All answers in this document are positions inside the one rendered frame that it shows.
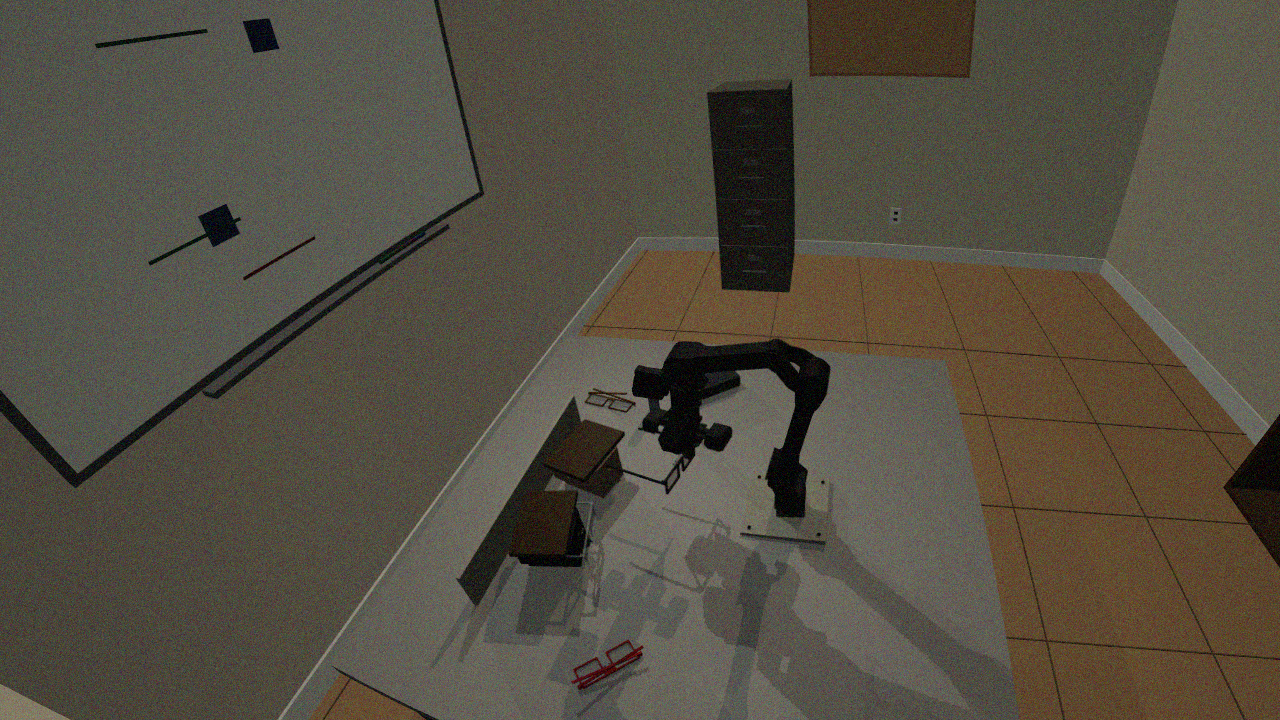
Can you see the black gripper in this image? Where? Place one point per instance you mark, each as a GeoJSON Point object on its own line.
{"type": "Point", "coordinates": [715, 438]}

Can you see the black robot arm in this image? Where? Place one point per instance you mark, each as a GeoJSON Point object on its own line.
{"type": "Point", "coordinates": [683, 374]}

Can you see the brown glasses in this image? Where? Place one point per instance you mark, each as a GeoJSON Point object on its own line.
{"type": "Point", "coordinates": [622, 405]}

